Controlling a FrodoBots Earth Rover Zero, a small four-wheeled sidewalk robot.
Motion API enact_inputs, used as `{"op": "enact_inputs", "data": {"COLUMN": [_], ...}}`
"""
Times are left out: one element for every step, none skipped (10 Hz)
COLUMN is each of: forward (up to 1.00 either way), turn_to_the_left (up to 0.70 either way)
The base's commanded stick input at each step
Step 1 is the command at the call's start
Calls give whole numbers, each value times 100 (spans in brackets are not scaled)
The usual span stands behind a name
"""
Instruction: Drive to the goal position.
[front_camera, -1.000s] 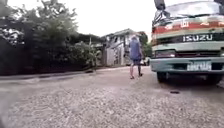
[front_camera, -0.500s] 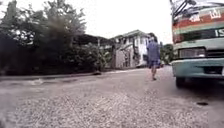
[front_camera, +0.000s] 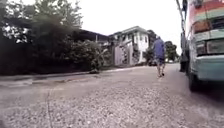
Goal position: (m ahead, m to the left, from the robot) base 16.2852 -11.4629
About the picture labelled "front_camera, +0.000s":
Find white building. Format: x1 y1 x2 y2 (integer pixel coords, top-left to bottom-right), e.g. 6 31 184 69
109 25 158 67

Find concrete kerb strip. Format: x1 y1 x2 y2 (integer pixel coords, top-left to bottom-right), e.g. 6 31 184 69
0 65 148 88

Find dense trees and bushes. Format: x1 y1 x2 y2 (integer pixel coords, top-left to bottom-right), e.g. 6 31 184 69
0 0 114 76

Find dark-roofed building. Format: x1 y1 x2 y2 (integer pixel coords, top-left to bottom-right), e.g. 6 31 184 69
78 29 111 44

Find grey concrete road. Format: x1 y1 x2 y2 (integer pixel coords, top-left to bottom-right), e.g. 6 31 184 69
0 63 224 128

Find person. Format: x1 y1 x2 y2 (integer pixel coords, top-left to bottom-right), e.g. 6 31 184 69
152 35 167 79

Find green trees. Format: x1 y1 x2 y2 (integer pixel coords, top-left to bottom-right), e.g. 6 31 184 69
164 40 180 63

